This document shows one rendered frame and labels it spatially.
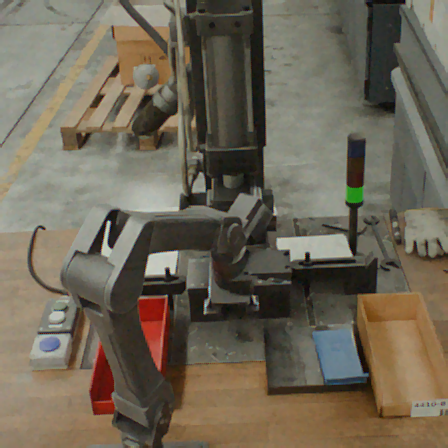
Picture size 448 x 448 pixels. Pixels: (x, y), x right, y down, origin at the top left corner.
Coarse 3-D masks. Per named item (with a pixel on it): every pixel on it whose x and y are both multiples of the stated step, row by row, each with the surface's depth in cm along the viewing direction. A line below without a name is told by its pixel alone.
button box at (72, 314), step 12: (36, 228) 182; (36, 276) 163; (48, 288) 160; (48, 300) 152; (60, 300) 152; (72, 300) 152; (48, 312) 149; (72, 312) 148; (48, 324) 145; (60, 324) 145; (72, 324) 145; (72, 336) 145
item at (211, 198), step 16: (224, 176) 136; (240, 176) 136; (192, 192) 144; (208, 192) 141; (224, 192) 135; (240, 192) 135; (256, 192) 140; (272, 192) 143; (224, 208) 134; (272, 208) 138; (272, 224) 137
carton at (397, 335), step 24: (360, 312) 140; (384, 312) 144; (408, 312) 144; (360, 336) 141; (384, 336) 141; (408, 336) 141; (432, 336) 132; (384, 360) 136; (408, 360) 135; (432, 360) 133; (384, 384) 130; (408, 384) 130; (432, 384) 130; (384, 408) 123; (408, 408) 123; (432, 408) 123
